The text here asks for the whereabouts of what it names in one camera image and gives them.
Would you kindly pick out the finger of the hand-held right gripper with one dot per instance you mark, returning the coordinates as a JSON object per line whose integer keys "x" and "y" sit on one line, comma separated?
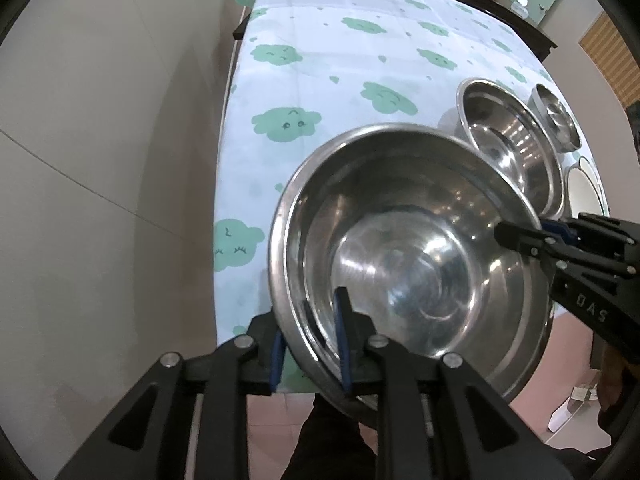
{"x": 520, "y": 240}
{"x": 560, "y": 230}

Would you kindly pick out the large stainless steel bowl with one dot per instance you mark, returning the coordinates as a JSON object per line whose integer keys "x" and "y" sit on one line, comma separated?
{"x": 400, "y": 220}

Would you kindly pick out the person's dark pants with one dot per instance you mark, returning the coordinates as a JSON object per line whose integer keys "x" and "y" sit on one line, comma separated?
{"x": 330, "y": 440}

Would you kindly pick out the bamboo window blind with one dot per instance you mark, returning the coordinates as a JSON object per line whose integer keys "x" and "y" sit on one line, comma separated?
{"x": 615, "y": 60}

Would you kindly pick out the white enamel bowl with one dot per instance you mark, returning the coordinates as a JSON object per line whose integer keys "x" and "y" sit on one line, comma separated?
{"x": 582, "y": 190}

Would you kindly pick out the dark box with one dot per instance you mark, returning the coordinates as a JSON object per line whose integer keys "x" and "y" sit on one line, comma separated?
{"x": 598, "y": 352}

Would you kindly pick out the small stainless steel bowl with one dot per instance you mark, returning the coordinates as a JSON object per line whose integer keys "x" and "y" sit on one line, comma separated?
{"x": 555, "y": 110}

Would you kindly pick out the person's right forearm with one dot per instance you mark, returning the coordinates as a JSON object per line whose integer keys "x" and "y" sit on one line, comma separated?
{"x": 615, "y": 385}

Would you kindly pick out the green cloud printed tablecloth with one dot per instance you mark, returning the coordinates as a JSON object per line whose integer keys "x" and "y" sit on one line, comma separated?
{"x": 350, "y": 60}

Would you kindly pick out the medium stainless steel bowl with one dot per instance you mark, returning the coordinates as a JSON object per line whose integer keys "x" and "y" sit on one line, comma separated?
{"x": 505, "y": 130}

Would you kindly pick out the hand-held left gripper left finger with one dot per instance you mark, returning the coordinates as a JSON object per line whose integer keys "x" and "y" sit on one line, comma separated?
{"x": 276, "y": 365}

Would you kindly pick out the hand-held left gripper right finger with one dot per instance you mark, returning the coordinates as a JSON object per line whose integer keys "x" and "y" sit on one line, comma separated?
{"x": 342, "y": 350}

